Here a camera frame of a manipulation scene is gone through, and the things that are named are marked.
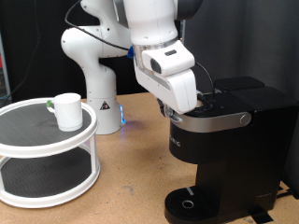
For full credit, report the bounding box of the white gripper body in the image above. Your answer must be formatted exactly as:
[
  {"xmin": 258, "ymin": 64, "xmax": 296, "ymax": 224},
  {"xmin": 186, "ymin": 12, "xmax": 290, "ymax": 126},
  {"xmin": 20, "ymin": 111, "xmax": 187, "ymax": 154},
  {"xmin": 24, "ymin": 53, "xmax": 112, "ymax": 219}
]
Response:
[{"xmin": 134, "ymin": 46, "xmax": 201, "ymax": 115}]

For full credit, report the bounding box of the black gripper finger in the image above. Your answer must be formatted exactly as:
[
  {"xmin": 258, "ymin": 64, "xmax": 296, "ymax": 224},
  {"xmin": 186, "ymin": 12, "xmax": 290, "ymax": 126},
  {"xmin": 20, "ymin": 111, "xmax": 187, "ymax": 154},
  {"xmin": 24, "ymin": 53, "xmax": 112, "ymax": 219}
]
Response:
[
  {"xmin": 164, "ymin": 105, "xmax": 176, "ymax": 119},
  {"xmin": 156, "ymin": 98, "xmax": 167, "ymax": 117}
]

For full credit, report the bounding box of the black Keurig coffee machine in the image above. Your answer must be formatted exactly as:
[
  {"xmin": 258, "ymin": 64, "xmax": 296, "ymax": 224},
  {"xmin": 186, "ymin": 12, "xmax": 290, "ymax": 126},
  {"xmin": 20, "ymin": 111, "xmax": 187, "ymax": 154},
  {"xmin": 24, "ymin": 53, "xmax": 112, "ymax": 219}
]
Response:
[{"xmin": 164, "ymin": 76, "xmax": 299, "ymax": 224}]

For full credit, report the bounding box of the white mug green tape handle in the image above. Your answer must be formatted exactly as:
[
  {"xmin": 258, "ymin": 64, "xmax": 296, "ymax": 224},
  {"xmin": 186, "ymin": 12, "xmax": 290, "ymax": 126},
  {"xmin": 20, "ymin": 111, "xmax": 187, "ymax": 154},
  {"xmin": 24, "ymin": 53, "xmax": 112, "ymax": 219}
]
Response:
[{"xmin": 46, "ymin": 92, "xmax": 84, "ymax": 133}]

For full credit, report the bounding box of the white two-tier turntable shelf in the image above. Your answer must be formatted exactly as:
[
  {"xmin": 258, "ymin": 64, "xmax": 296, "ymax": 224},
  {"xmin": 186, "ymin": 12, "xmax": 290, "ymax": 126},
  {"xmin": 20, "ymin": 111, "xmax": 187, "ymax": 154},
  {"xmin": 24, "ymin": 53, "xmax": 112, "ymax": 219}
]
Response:
[{"xmin": 0, "ymin": 97, "xmax": 102, "ymax": 209}]

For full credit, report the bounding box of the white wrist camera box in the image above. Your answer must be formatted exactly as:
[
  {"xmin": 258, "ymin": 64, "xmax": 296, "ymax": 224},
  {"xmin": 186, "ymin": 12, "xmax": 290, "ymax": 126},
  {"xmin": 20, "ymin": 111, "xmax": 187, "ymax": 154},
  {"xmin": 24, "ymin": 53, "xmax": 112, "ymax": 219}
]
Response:
[{"xmin": 141, "ymin": 41, "xmax": 196, "ymax": 77}]

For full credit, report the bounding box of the black looped gripper cable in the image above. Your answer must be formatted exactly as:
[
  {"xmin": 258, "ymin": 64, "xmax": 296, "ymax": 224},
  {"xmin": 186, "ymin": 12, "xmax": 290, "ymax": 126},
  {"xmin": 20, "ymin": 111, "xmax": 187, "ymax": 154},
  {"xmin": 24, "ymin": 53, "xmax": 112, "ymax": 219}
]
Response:
[{"xmin": 194, "ymin": 61, "xmax": 217, "ymax": 105}]

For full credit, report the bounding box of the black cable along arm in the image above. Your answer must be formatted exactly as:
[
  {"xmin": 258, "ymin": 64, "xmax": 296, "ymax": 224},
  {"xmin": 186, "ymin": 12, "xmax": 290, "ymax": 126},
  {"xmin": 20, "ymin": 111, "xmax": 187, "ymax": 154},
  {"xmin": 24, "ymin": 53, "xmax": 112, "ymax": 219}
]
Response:
[{"xmin": 64, "ymin": 0, "xmax": 132, "ymax": 52}]

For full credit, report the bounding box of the black power cable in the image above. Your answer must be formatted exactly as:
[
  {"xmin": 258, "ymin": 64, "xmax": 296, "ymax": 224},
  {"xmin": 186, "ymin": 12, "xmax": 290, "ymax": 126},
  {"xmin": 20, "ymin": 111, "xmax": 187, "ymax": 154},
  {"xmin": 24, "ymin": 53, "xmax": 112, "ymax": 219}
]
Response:
[{"xmin": 275, "ymin": 186, "xmax": 297, "ymax": 200}]

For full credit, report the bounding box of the thin black hanging cable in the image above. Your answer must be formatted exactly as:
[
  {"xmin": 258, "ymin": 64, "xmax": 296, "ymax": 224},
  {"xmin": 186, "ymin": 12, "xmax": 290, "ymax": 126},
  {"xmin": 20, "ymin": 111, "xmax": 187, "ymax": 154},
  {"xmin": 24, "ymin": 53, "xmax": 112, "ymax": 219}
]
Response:
[{"xmin": 2, "ymin": 0, "xmax": 43, "ymax": 101}]

